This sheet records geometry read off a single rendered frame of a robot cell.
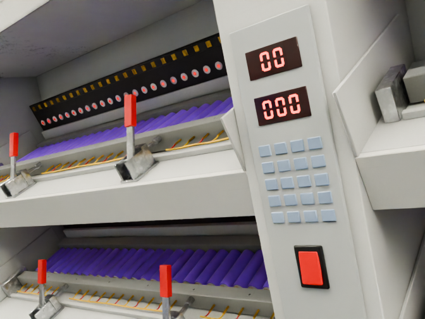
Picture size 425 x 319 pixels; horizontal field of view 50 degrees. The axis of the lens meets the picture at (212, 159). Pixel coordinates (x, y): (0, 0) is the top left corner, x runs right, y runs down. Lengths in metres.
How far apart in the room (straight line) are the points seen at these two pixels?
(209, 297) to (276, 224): 0.20
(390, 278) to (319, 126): 0.13
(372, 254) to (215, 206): 0.15
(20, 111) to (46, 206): 0.35
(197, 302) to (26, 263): 0.45
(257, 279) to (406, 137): 0.27
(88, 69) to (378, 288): 0.64
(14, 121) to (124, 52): 0.28
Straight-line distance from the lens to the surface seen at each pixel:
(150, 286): 0.62
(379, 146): 0.34
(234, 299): 0.52
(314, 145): 0.34
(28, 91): 0.97
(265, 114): 0.35
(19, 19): 0.62
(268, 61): 0.35
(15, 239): 0.92
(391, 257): 0.38
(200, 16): 0.66
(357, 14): 0.39
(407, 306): 0.40
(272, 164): 0.36
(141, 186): 0.47
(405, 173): 0.33
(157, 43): 0.71
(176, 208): 0.46
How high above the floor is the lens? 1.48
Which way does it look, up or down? 3 degrees down
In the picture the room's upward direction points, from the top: 11 degrees counter-clockwise
